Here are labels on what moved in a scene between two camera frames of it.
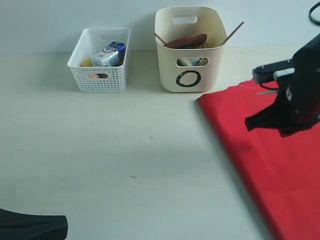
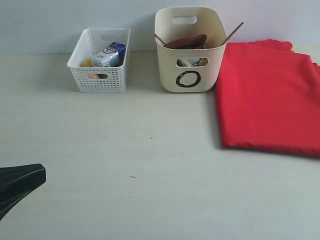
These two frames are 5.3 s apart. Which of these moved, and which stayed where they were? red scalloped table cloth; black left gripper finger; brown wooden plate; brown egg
Moved: red scalloped table cloth; black left gripper finger
Stayed: brown wooden plate; brown egg
